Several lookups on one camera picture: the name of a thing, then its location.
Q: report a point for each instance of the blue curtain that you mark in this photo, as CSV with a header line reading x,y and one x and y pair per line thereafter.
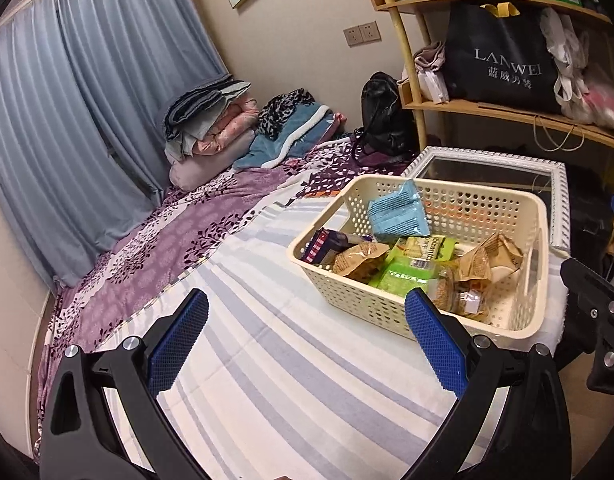
x,y
87,110

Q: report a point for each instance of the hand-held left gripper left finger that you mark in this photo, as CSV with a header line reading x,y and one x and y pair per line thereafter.
x,y
179,345

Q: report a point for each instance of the pink striped blanket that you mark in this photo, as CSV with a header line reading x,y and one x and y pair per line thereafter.
x,y
339,120

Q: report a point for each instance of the white cloth bag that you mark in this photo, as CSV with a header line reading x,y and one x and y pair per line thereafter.
x,y
567,55

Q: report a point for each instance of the pink plastic bag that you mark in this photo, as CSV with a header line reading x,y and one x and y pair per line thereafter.
x,y
607,100

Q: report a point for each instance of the pink folded quilt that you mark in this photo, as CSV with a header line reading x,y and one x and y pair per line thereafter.
x,y
227,130

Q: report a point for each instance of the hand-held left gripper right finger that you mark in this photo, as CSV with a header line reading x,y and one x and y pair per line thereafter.
x,y
437,345

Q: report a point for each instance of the white plastic bag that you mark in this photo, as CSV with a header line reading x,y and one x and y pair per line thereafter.
x,y
427,87

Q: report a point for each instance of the pile of folded blankets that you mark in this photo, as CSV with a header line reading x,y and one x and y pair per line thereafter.
x,y
202,97
207,170

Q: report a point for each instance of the grey striped blanket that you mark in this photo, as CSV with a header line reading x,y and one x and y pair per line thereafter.
x,y
287,385

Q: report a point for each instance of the tan snack bag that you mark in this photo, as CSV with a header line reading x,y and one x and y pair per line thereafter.
x,y
359,262
492,260

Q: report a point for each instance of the leopard print cloth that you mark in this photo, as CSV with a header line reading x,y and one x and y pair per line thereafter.
x,y
279,110

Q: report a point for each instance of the small green snack packet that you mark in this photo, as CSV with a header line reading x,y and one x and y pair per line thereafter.
x,y
402,276

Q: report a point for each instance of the black backpack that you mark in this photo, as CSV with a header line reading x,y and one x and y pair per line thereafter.
x,y
387,115

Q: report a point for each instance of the wall socket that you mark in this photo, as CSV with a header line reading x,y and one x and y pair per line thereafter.
x,y
352,36
371,31

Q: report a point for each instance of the clear bag of cookies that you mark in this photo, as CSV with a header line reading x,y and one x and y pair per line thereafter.
x,y
452,292

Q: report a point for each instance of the blue fleece blanket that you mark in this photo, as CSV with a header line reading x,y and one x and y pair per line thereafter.
x,y
287,140

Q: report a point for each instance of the pale green folded blanket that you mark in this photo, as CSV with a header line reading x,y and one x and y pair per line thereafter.
x,y
184,145

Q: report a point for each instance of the purple floral bedsheet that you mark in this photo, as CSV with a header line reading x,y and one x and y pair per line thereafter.
x,y
162,240

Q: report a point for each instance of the cream perforated plastic basket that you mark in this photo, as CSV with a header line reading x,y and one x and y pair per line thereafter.
x,y
347,300

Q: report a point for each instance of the white framed mirror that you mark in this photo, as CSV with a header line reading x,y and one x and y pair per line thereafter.
x,y
487,152

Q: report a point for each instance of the black tote bag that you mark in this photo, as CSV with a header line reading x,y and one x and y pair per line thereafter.
x,y
502,50

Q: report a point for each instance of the light blue snack packet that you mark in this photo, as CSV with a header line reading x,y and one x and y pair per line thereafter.
x,y
397,210

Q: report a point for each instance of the purple-ended cracker packet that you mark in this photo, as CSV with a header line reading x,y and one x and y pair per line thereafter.
x,y
319,247

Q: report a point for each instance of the wooden shelf unit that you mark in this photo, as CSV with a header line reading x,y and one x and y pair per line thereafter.
x,y
487,107

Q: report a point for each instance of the pink folded cloth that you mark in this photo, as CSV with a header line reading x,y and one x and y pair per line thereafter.
x,y
429,57

